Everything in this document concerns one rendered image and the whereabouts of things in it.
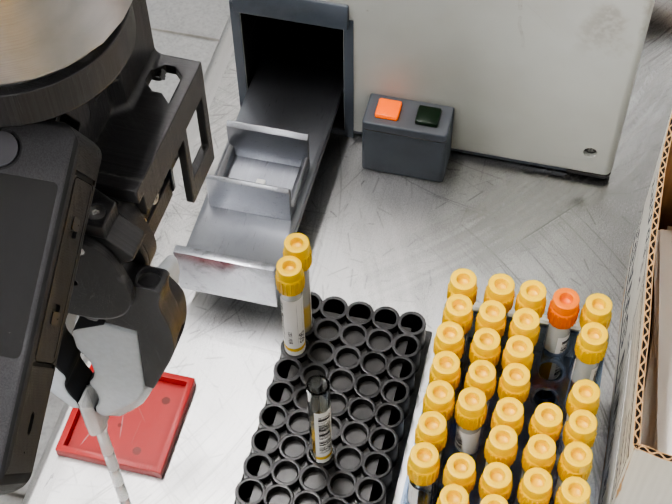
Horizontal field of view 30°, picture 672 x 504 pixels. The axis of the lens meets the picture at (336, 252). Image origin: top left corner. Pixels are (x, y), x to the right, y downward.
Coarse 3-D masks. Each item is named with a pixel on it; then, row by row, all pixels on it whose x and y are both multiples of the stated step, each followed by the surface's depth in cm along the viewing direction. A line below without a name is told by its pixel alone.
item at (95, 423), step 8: (88, 392) 50; (80, 400) 50; (88, 400) 50; (96, 400) 50; (80, 408) 50; (88, 408) 50; (88, 416) 50; (96, 416) 51; (104, 416) 52; (88, 424) 51; (96, 424) 51; (104, 424) 52; (88, 432) 52; (96, 432) 52
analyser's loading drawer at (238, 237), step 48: (288, 96) 89; (336, 96) 89; (240, 144) 85; (288, 144) 84; (240, 192) 81; (288, 192) 80; (192, 240) 82; (240, 240) 82; (192, 288) 82; (240, 288) 80
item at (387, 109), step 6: (378, 102) 87; (384, 102) 87; (390, 102) 87; (396, 102) 87; (378, 108) 86; (384, 108) 86; (390, 108) 86; (396, 108) 86; (378, 114) 86; (384, 114) 86; (390, 114) 86; (396, 114) 86; (396, 120) 86
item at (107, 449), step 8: (104, 432) 52; (104, 440) 53; (104, 448) 53; (112, 448) 54; (104, 456) 54; (112, 456) 54; (112, 464) 55; (112, 472) 55; (120, 472) 56; (112, 480) 56; (120, 480) 56; (120, 488) 57; (120, 496) 57; (128, 496) 58
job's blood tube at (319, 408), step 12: (312, 384) 69; (324, 384) 69; (312, 396) 68; (324, 396) 68; (312, 408) 69; (324, 408) 69; (312, 420) 70; (324, 420) 70; (312, 432) 71; (324, 432) 71; (312, 444) 72; (324, 444) 72; (312, 456) 74; (324, 456) 73
